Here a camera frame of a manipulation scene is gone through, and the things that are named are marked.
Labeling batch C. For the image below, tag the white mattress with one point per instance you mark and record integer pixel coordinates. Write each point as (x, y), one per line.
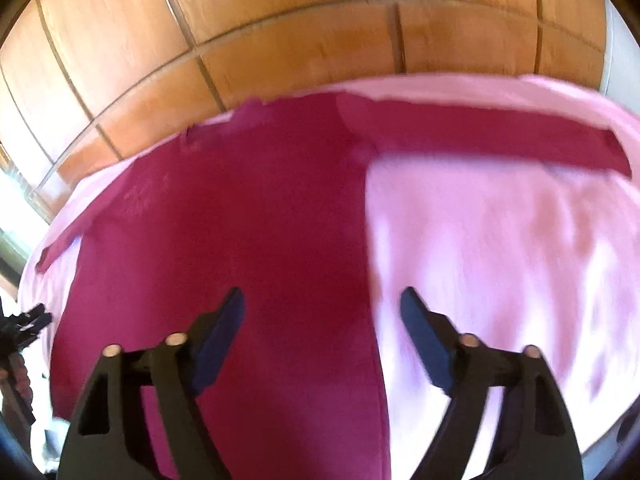
(50, 440)

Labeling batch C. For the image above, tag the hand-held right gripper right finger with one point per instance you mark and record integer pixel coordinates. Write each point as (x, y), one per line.
(425, 332)

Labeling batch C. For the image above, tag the pink bedsheet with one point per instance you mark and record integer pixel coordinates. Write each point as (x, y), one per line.
(500, 240)

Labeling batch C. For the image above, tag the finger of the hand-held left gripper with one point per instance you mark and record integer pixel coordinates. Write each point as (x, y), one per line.
(31, 319)

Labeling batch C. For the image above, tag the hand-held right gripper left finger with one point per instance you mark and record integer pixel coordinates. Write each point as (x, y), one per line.
(220, 337)

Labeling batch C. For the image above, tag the wooden panelled wardrobe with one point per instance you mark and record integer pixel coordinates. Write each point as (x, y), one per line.
(280, 20)

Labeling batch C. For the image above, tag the magenta long-sleeved shirt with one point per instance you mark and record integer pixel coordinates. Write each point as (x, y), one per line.
(260, 220)

